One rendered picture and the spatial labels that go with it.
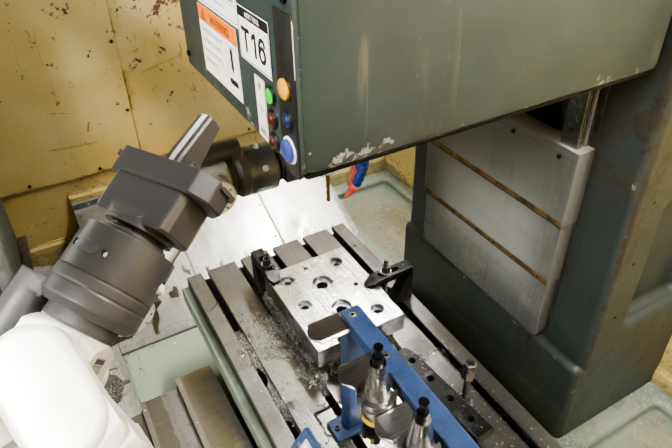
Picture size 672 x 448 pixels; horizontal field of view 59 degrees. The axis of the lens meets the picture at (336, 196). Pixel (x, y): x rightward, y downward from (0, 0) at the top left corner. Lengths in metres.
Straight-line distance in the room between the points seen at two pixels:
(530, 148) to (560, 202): 0.13
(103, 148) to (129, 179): 1.54
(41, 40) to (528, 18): 1.46
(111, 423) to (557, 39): 0.72
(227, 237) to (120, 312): 1.58
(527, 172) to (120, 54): 1.28
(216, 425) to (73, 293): 1.06
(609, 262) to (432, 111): 0.67
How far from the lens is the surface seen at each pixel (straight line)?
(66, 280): 0.52
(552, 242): 1.36
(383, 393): 0.94
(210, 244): 2.07
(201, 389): 1.64
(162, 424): 1.62
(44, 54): 1.97
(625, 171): 1.24
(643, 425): 1.89
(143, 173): 0.56
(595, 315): 1.43
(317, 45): 0.65
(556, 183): 1.29
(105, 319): 0.52
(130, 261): 0.52
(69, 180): 2.14
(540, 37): 0.87
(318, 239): 1.77
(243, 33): 0.78
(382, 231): 2.32
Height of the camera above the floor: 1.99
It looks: 34 degrees down
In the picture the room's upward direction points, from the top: 1 degrees counter-clockwise
